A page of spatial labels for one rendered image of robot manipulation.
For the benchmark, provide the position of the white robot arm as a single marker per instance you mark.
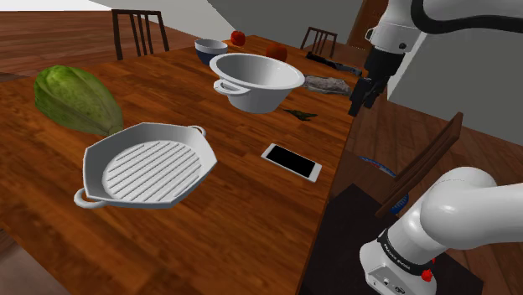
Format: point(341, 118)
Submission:
point(457, 212)

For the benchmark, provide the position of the blue round plate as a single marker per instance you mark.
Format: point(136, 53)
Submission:
point(380, 166)

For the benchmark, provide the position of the dark long knife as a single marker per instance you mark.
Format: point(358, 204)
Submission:
point(333, 63)

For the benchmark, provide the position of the red apple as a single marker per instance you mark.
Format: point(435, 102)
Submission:
point(238, 38)

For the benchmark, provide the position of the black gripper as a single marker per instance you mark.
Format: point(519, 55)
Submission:
point(382, 63)

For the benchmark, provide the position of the white grill pan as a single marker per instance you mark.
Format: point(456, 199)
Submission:
point(151, 167)

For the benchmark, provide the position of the brown wooden dining table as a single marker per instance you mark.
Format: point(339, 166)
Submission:
point(245, 228)

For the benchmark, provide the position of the grey crumpled cloth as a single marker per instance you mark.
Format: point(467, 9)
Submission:
point(327, 85)

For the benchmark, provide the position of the white smartphone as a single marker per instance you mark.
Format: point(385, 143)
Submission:
point(291, 161)

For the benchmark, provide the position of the blue and white bowl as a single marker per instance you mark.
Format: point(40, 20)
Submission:
point(206, 51)

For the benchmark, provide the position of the brown wooden door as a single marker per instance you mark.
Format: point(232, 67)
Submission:
point(363, 22)

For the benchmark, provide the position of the dark robot stand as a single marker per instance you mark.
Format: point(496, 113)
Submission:
point(339, 245)

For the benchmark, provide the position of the dark slatted wooden chair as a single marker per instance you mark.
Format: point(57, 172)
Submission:
point(308, 39)
point(116, 36)

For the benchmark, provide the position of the dark green leaf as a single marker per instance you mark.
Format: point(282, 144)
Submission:
point(301, 114)

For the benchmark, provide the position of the brown wooden chair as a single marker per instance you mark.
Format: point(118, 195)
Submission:
point(429, 159)

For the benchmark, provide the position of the orange-red tomato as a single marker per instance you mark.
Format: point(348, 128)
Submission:
point(276, 53)

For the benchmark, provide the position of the green cabbage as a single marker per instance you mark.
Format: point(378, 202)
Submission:
point(73, 98)

